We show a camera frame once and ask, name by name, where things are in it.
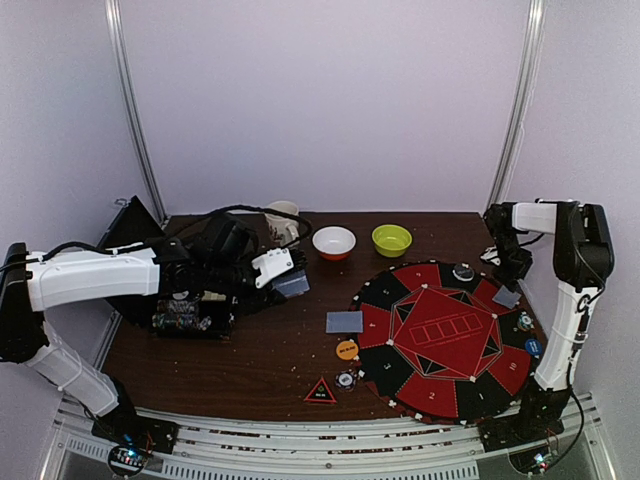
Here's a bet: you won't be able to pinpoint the dealt card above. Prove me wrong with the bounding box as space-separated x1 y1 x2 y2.
492 287 521 309
325 310 363 334

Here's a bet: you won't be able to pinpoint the black round dealer puck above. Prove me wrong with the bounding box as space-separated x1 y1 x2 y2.
452 263 475 282

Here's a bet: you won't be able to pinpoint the poker chip stack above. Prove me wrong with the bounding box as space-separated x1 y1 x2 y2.
334 370 357 391
516 311 534 332

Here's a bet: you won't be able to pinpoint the blue grey cloth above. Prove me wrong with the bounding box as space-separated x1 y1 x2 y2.
272 270 310 299

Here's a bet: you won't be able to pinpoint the blue small blind button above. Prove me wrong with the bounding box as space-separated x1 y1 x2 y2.
525 338 543 357

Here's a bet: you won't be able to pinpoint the orange big blind button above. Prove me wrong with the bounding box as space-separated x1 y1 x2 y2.
335 340 359 361

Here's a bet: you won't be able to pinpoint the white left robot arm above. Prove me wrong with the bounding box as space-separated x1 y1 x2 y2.
1 213 276 444

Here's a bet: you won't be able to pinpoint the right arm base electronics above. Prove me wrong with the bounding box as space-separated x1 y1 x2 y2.
478 383 572 452

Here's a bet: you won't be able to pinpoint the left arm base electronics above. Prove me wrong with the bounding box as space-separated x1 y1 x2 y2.
91 416 179 478

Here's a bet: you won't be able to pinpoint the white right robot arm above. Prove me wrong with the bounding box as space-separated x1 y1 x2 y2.
483 201 615 392

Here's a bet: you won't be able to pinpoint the black poker chip case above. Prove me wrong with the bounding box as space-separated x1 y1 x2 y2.
98 196 240 339

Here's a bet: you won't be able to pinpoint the ceramic coral pattern mug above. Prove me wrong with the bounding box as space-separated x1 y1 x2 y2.
265 200 300 247

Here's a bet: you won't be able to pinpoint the front poker chip stacks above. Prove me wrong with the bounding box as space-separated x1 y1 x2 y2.
151 299 212 333

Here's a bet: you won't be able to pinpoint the red black poker mat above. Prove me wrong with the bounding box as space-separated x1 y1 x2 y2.
350 260 537 424

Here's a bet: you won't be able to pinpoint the white orange bowl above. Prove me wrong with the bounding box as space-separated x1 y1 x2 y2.
312 226 357 261

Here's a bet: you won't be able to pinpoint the lime green bowl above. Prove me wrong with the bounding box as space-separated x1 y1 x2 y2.
371 224 413 258

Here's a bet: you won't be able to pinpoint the black red triangular all-in marker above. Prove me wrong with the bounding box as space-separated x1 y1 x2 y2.
304 377 337 404

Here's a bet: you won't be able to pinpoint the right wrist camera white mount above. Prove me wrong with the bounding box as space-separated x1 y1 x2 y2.
480 246 501 266

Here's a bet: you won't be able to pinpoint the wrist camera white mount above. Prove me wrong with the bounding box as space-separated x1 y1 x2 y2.
251 248 294 289
480 246 501 266

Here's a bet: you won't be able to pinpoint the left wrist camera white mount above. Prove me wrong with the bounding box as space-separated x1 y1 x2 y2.
251 248 294 289

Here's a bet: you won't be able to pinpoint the aluminium front table rail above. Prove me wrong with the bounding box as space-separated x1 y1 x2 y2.
52 392 604 479

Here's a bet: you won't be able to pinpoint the right aluminium frame post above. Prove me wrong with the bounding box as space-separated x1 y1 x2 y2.
486 0 546 208

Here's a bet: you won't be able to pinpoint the aluminium frame post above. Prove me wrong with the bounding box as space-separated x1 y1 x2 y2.
486 0 546 208
104 0 169 224

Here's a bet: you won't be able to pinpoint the left aluminium frame post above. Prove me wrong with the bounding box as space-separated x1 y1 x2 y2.
104 0 169 224

